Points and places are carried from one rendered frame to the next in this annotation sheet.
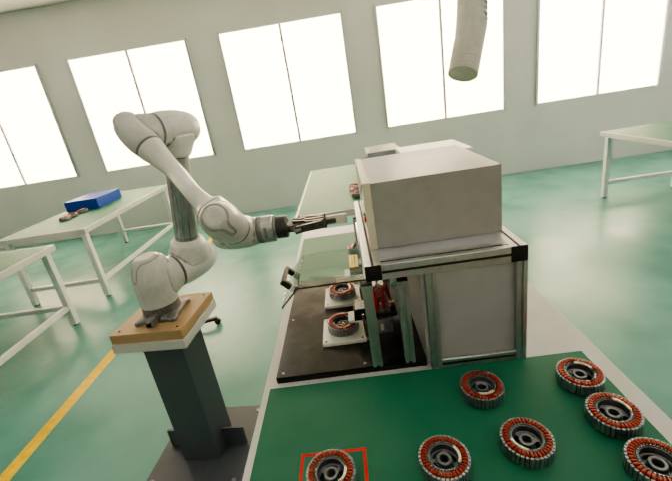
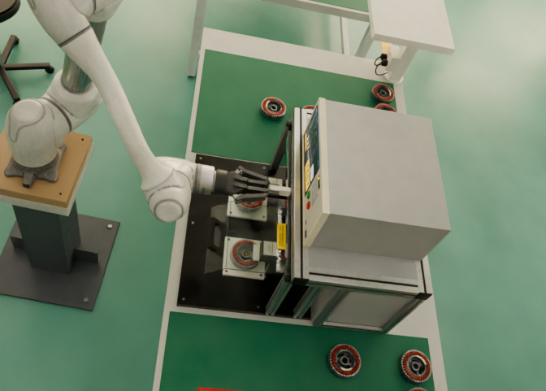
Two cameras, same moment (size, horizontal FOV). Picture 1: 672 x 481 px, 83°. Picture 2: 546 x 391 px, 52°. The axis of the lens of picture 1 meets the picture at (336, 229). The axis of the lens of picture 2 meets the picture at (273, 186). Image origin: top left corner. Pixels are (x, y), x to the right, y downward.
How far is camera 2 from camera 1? 1.10 m
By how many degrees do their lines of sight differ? 38
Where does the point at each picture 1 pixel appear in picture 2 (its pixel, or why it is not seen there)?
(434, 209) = (375, 238)
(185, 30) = not seen: outside the picture
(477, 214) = (409, 249)
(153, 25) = not seen: outside the picture
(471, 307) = (365, 306)
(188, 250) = (79, 104)
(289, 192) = not seen: outside the picture
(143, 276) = (26, 139)
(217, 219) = (171, 215)
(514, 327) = (389, 319)
